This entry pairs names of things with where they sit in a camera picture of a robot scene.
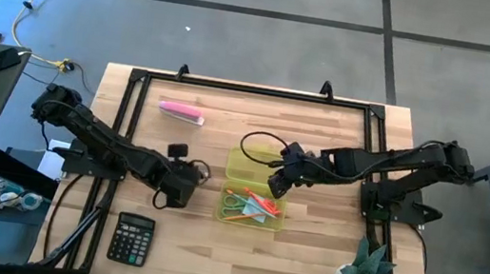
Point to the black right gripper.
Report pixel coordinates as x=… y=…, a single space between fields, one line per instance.
x=299 y=164

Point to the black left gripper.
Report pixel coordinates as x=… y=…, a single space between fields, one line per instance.
x=178 y=183

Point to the blue sticky note pad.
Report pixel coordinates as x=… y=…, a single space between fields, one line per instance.
x=258 y=216

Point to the yellow-green translucent pencil case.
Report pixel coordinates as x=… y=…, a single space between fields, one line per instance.
x=245 y=170

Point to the orange pencil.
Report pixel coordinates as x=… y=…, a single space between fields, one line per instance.
x=238 y=217

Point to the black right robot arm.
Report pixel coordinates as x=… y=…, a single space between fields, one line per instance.
x=390 y=162

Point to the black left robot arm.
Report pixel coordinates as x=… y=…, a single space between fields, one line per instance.
x=96 y=135

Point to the black desk calculator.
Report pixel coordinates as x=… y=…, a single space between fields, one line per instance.
x=131 y=238

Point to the white paper sheet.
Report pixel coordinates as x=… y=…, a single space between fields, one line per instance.
x=50 y=157

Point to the clutter of tape rolls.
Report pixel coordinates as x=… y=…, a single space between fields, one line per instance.
x=15 y=198

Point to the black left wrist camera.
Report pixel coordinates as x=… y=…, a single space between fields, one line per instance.
x=177 y=150

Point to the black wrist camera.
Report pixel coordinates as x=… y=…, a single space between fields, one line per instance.
x=177 y=150
x=297 y=149

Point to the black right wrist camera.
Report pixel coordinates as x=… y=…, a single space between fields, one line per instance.
x=297 y=149

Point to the black aluminium table frame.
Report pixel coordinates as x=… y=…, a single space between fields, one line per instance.
x=256 y=89

